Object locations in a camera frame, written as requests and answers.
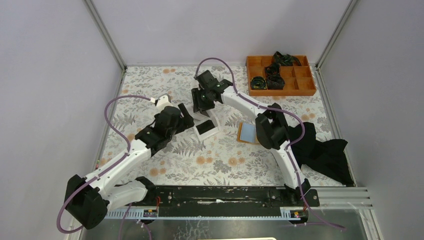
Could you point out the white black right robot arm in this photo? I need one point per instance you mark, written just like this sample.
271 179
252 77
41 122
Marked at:
272 130

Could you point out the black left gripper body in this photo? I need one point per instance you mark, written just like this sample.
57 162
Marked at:
174 130

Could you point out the black cloth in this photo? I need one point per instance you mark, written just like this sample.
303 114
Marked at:
325 157

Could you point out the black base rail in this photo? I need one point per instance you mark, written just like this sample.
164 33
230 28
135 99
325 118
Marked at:
225 201

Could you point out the black credit card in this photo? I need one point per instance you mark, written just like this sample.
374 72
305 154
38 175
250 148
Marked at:
205 126

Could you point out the orange wooden divided tray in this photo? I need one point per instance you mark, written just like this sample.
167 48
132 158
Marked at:
298 78

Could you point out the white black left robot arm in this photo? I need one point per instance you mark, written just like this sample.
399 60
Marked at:
88 199

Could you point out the dark brown rolled tie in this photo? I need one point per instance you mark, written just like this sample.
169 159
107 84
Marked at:
275 82

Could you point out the white card box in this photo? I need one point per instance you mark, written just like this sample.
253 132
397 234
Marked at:
198 119

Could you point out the yellow leather card holder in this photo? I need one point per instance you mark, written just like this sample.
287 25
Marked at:
247 134

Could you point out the blue yellow rolled tie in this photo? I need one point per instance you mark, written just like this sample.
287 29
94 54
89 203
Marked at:
258 83

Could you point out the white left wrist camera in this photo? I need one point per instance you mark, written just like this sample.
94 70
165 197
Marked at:
163 101

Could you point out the floral patterned table mat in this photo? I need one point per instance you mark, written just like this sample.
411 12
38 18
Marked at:
218 160

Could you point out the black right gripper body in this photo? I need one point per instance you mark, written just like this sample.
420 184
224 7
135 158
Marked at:
200 94

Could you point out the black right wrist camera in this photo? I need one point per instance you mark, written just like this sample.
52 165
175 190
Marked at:
206 80

